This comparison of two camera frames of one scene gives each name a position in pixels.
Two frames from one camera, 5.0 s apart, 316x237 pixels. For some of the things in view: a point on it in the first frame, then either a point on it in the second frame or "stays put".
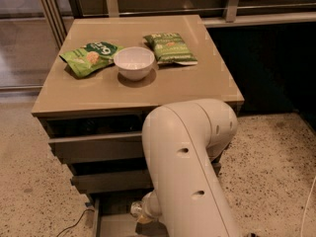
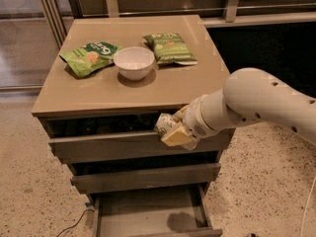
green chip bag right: (170, 48) stays put
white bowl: (134, 62) stays put
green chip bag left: (91, 57) stays put
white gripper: (147, 206) → (193, 121)
